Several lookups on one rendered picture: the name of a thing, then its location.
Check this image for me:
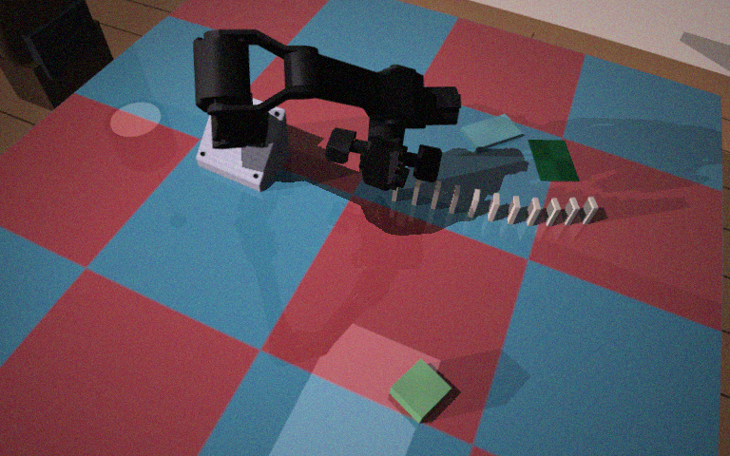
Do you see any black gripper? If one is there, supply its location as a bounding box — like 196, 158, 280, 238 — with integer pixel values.
325, 120, 442, 182

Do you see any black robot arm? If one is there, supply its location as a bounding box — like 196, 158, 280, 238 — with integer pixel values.
193, 28, 461, 191

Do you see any green square block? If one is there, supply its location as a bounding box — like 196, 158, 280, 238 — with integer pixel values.
390, 358, 451, 425

